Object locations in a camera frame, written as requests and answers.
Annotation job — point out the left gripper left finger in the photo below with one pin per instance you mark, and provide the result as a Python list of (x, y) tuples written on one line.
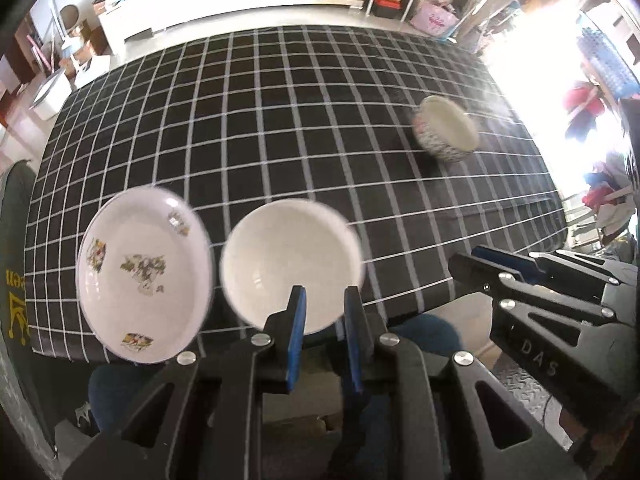
[(202, 420)]

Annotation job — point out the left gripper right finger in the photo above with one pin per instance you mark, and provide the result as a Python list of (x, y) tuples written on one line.
[(451, 418)]

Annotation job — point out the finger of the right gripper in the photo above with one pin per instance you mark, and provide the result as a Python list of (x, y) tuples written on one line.
[(548, 269), (502, 284)]

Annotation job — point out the cartoon print white plate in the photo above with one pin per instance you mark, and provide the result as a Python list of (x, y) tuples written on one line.
[(145, 276)]

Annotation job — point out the floral patterned bowl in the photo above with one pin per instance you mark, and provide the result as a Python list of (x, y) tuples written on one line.
[(443, 129)]

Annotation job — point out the plain white bowl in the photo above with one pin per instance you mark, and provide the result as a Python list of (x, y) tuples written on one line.
[(287, 243)]

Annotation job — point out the blue trousered leg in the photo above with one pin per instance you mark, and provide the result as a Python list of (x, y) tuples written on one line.
[(431, 334)]

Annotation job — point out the black white grid tablecloth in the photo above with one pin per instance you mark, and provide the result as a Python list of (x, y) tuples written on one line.
[(235, 121)]

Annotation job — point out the grey embroidered sofa cover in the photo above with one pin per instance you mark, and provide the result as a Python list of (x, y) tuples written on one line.
[(24, 401)]

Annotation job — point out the blue plastic basket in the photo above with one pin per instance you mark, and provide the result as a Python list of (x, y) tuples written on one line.
[(610, 67)]

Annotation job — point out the pink shopping bag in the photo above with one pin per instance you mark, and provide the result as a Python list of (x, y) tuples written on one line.
[(434, 20)]

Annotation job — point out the white plastic bin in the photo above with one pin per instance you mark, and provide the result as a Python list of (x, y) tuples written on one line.
[(51, 96)]

